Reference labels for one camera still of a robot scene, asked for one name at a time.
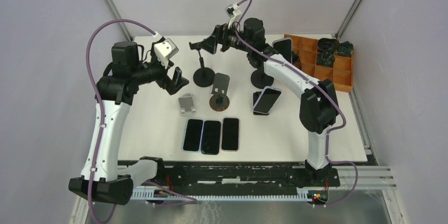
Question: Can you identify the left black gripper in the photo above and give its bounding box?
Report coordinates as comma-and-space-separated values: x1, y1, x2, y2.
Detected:
132, 51, 189, 95

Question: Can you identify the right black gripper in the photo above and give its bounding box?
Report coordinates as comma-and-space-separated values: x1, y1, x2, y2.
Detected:
198, 19, 252, 55

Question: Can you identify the silver folding phone stand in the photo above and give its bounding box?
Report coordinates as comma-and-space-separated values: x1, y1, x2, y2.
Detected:
178, 94, 197, 117

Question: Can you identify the black phone stand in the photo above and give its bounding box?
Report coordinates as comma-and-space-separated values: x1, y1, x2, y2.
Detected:
189, 42, 215, 88
250, 69, 274, 89

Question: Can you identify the black round-base stand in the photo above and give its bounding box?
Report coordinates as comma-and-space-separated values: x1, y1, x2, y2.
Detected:
209, 73, 230, 111

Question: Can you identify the black smartphone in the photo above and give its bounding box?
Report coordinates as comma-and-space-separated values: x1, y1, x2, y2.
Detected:
201, 120, 221, 155

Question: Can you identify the light blue smartphone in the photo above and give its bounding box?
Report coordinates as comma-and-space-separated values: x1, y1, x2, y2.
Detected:
182, 119, 204, 152

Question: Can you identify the black folding stand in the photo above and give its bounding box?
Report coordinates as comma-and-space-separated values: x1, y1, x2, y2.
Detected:
253, 91, 269, 116

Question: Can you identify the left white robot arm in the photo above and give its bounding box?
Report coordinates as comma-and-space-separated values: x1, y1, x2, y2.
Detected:
68, 38, 189, 205

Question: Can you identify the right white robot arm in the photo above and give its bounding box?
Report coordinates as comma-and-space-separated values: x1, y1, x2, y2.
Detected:
190, 17, 342, 186

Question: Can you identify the orange wooden divided tray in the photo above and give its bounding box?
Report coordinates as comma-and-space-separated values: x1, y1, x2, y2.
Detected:
284, 34, 353, 92

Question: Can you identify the dark rolled band middle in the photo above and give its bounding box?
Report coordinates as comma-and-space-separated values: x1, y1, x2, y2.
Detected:
316, 51, 335, 68

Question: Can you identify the dark rolled band top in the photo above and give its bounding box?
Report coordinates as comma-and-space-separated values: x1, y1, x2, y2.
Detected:
317, 38, 340, 53

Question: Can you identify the dark rolled band right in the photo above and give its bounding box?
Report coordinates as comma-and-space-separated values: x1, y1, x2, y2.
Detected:
335, 41, 354, 58

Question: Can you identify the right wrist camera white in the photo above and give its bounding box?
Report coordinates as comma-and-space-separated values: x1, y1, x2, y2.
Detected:
225, 3, 242, 28

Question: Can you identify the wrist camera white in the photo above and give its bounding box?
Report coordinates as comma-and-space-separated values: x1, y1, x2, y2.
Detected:
152, 37, 179, 69
225, 3, 242, 28

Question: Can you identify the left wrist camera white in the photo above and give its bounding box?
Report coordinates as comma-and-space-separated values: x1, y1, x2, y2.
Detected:
152, 37, 179, 69

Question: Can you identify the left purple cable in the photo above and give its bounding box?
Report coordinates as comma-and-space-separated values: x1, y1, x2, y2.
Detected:
86, 19, 160, 224

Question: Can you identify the purple cable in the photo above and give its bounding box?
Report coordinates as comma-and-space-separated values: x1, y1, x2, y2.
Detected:
86, 19, 160, 224
234, 0, 359, 207

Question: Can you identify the white slotted cable duct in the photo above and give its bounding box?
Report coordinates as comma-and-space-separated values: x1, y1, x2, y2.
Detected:
129, 187, 329, 203

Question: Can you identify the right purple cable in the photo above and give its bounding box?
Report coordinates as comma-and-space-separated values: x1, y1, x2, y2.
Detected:
234, 0, 359, 207

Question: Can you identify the aluminium frame rail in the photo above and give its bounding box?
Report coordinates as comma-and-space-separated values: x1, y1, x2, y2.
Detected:
79, 164, 398, 191

